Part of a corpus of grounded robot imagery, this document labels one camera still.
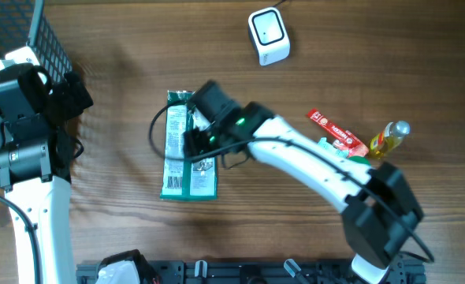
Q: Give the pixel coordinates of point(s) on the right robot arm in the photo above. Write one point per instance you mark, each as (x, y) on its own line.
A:
(377, 207)

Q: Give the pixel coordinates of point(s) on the green 3M package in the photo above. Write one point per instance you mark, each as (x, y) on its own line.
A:
(185, 181)

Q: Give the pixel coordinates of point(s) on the green lidded jar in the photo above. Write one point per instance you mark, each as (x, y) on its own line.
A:
(359, 159)

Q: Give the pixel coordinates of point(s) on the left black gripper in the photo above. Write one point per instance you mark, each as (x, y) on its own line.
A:
(74, 106)

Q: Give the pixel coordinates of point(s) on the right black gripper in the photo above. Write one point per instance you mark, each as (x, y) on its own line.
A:
(196, 137)

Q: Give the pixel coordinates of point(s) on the red stick sachet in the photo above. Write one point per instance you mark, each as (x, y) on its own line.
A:
(344, 139)

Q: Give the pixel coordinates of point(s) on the teal pack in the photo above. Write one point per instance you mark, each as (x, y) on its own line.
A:
(331, 149)

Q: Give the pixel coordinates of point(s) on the white barcode scanner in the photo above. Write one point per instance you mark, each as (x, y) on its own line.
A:
(268, 35)

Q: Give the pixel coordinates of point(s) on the grey plastic mesh basket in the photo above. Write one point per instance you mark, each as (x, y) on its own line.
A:
(24, 24)

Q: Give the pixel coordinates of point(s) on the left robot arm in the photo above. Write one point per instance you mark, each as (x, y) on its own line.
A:
(35, 158)

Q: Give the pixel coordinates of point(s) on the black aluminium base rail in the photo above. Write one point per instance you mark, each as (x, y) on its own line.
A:
(404, 271)

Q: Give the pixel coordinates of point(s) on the yellow oil bottle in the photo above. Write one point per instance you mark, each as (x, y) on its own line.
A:
(388, 139)

